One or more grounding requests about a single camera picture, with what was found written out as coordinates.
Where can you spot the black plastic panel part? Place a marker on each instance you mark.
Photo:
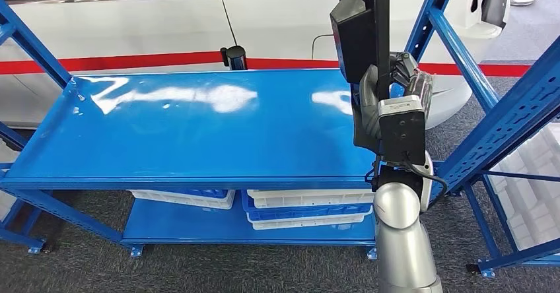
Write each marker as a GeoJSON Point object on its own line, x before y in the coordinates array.
{"type": "Point", "coordinates": [354, 37]}

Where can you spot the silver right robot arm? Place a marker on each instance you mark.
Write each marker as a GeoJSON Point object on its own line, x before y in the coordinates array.
{"type": "Point", "coordinates": [402, 247]}

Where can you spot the white plastic crate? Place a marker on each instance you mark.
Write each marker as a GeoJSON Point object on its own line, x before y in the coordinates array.
{"type": "Point", "coordinates": [533, 212]}
{"type": "Point", "coordinates": [183, 200]}
{"type": "Point", "coordinates": [306, 199]}
{"type": "Point", "coordinates": [306, 223]}

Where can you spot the red barrier belt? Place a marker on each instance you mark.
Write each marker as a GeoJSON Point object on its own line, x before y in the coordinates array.
{"type": "Point", "coordinates": [297, 63]}
{"type": "Point", "coordinates": [109, 63]}

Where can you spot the white car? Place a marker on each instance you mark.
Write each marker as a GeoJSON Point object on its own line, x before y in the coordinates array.
{"type": "Point", "coordinates": [131, 24]}

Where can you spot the black stanchion post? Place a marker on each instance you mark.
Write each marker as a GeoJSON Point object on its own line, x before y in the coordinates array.
{"type": "Point", "coordinates": [236, 58]}

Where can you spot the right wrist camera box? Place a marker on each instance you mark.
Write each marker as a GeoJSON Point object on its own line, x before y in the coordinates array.
{"type": "Point", "coordinates": [402, 129]}

